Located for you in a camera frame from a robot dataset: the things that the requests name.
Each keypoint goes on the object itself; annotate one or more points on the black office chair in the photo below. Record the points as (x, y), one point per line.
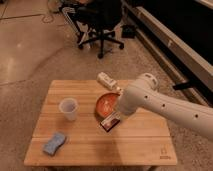
(93, 20)

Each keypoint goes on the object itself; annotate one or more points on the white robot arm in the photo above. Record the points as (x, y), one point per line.
(142, 93)

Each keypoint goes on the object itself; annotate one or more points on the black white board eraser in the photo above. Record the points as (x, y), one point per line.
(110, 121)

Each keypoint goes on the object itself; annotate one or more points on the small black box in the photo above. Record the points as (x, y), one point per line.
(128, 31)

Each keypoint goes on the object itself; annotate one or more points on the orange ceramic bowl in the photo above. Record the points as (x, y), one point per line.
(105, 104)

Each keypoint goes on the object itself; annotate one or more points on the white glue bottle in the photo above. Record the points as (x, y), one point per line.
(108, 82)

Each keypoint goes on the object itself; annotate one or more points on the clear plastic measuring cup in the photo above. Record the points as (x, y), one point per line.
(69, 107)

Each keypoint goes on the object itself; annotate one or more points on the blue sponge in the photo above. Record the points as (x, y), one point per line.
(54, 143)

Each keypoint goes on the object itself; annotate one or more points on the wooden table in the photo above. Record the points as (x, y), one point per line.
(143, 139)

